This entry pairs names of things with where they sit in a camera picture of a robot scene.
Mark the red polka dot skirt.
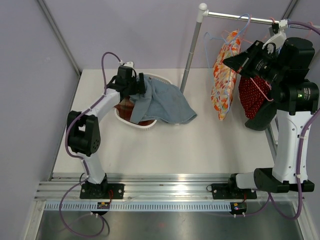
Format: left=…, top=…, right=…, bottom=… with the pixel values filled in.
left=238, top=76, right=273, bottom=119

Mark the light blue denim skirt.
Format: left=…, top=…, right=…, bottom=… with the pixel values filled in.
left=129, top=74, right=197, bottom=125

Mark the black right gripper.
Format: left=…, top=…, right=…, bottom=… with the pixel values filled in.
left=223, top=41, right=287, bottom=86

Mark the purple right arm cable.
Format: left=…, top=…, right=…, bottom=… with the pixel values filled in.
left=264, top=21, right=320, bottom=221

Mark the orange floral skirt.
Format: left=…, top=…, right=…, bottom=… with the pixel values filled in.
left=210, top=42, right=239, bottom=121

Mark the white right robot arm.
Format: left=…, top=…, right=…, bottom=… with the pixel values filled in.
left=223, top=37, right=320, bottom=198

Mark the aluminium mounting rail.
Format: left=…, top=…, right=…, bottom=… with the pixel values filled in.
left=33, top=172, right=307, bottom=204

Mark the dark dotted skirt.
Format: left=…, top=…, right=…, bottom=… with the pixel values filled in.
left=244, top=101, right=277, bottom=131

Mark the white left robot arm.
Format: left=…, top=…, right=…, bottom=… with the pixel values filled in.
left=65, top=65, right=146, bottom=200

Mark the white perforated plastic basket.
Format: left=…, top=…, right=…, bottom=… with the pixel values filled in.
left=113, top=72, right=173, bottom=132

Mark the red plaid skirt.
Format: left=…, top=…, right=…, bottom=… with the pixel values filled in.
left=114, top=97, right=157, bottom=128

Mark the pink wire hanger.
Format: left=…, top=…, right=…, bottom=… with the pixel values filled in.
left=224, top=30, right=273, bottom=102

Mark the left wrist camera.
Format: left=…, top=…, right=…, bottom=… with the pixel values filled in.
left=119, top=60, right=134, bottom=68

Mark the white slotted cable duct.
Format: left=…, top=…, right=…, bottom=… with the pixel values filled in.
left=44, top=201, right=231, bottom=212

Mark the grey metal clothes rack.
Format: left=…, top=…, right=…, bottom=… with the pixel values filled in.
left=179, top=2, right=320, bottom=95

